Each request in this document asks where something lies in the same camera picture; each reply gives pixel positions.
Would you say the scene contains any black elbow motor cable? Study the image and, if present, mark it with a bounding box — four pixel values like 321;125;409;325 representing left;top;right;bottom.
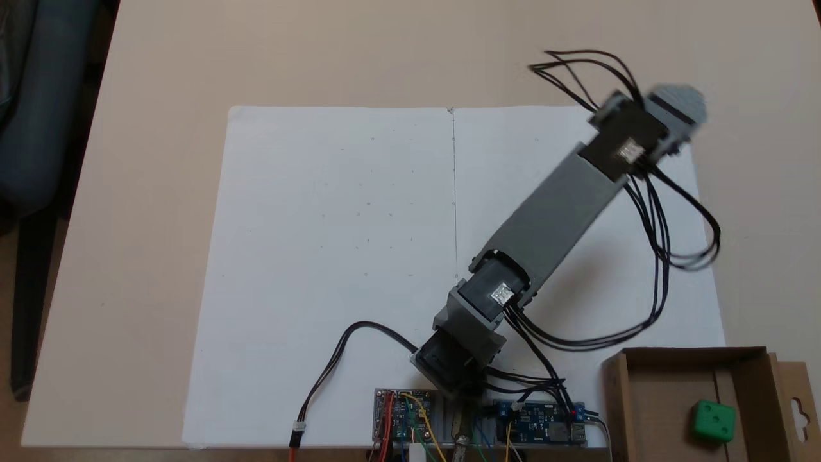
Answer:
487;176;673;411

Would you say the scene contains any black wrist motor cable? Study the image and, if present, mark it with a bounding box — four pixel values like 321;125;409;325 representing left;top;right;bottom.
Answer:
625;168;723;271

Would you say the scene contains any circuit board with coloured wires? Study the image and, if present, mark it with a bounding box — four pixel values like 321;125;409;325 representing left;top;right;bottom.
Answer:
374;388;444;450

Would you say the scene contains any dark blue chair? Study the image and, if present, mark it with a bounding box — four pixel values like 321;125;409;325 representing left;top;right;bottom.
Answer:
0;0;121;402

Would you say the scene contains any metal stand pole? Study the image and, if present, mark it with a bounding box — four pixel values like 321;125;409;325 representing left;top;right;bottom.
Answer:
452;411;474;462

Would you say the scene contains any green die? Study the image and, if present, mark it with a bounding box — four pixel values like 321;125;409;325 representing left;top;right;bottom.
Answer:
691;400;737;445

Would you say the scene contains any blue circuit board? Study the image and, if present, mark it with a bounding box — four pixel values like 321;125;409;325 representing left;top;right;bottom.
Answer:
493;399;588;447

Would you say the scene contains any brown cardboard box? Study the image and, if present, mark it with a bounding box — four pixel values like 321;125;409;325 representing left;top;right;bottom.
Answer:
601;346;821;462

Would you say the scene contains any black gripper motor cable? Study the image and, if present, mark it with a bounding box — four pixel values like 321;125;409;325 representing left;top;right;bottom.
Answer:
528;49;645;111

